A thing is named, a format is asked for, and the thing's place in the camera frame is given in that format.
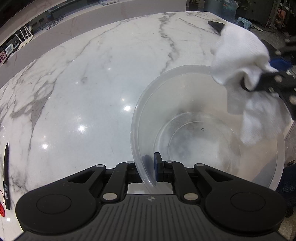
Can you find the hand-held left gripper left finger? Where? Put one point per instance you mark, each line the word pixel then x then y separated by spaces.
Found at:
pixel 133 175

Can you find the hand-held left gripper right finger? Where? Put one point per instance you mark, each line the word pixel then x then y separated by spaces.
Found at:
pixel 157 166

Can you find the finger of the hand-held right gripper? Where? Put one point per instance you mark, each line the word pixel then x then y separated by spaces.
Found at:
pixel 277 81
pixel 281 64

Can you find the white cloth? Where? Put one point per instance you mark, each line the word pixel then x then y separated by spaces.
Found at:
pixel 240 53

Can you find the clear plastic bowl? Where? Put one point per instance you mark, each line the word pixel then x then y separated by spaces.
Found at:
pixel 180 92

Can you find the blue plastic stool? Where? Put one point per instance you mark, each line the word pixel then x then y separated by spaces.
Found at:
pixel 244 23

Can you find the dark cabinet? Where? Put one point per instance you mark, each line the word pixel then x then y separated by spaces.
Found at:
pixel 259 10

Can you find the grey trash bin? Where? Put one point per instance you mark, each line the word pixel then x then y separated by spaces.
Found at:
pixel 214 5

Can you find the person's jeans leg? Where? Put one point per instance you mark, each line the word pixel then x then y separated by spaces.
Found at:
pixel 288 183

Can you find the potted green plant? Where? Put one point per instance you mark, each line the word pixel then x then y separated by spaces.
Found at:
pixel 193 5

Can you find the black pen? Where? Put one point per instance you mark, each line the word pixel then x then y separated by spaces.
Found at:
pixel 6 176

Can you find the grey laptop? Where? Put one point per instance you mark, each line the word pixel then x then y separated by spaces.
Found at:
pixel 108 2

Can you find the black remote control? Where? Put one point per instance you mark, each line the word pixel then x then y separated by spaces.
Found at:
pixel 7 58

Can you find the white wifi router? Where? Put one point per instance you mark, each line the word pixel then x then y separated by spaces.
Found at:
pixel 24 40

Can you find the small white display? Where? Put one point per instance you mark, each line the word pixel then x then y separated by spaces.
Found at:
pixel 10 48

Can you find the pink box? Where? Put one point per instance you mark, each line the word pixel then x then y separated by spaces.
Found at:
pixel 2 55

